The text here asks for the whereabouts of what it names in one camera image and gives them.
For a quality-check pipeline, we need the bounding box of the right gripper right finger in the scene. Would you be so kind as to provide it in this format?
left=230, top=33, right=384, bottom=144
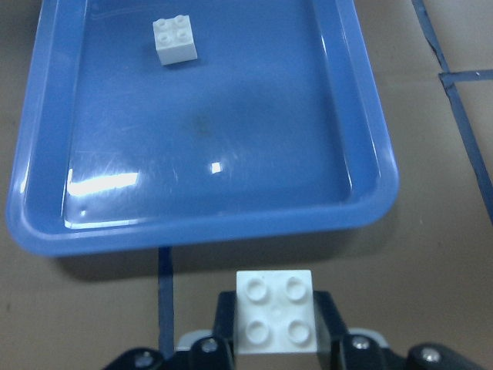
left=314, top=291, right=482, bottom=369

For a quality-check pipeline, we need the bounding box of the blue plastic tray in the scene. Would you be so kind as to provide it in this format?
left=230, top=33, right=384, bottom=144
left=5, top=1, right=399, bottom=257

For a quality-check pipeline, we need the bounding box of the white block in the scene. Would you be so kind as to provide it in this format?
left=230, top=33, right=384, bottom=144
left=234, top=270, right=317, bottom=355
left=153, top=15, right=198, bottom=66

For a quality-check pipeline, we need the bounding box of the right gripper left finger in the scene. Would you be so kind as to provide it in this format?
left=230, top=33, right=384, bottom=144
left=105, top=291, right=236, bottom=369

